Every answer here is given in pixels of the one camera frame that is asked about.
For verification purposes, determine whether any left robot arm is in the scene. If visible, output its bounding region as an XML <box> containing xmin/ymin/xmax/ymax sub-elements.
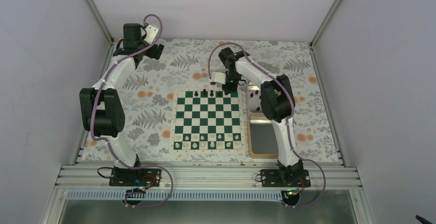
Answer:
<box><xmin>79</xmin><ymin>23</ymin><xmax>164</xmax><ymax>185</ymax></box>

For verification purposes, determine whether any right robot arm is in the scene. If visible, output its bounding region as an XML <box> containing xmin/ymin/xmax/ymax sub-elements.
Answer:
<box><xmin>219</xmin><ymin>47</ymin><xmax>303</xmax><ymax>186</ymax></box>

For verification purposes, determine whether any green white chess board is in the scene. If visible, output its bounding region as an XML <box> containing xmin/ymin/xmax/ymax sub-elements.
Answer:
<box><xmin>170</xmin><ymin>89</ymin><xmax>247</xmax><ymax>155</ymax></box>

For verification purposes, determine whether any silver tin with pawns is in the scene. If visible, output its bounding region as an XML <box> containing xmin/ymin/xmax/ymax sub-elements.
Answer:
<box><xmin>246</xmin><ymin>82</ymin><xmax>264</xmax><ymax>116</ymax></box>

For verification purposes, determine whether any empty gold-rimmed tin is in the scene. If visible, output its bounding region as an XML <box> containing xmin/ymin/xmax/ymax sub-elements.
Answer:
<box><xmin>247</xmin><ymin>116</ymin><xmax>278</xmax><ymax>159</ymax></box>

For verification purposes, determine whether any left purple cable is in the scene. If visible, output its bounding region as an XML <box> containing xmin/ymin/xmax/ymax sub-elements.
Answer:
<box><xmin>89</xmin><ymin>13</ymin><xmax>174</xmax><ymax>209</ymax></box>

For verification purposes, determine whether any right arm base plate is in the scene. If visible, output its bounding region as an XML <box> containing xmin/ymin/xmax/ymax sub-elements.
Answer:
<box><xmin>260</xmin><ymin>169</ymin><xmax>312</xmax><ymax>188</ymax></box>

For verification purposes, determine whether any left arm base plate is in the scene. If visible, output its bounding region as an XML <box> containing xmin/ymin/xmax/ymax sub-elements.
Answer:
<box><xmin>108</xmin><ymin>167</ymin><xmax>161</xmax><ymax>188</ymax></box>

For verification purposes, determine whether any aluminium rail frame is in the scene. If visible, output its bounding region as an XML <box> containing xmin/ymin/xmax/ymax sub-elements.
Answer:
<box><xmin>55</xmin><ymin>162</ymin><xmax>362</xmax><ymax>190</ymax></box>

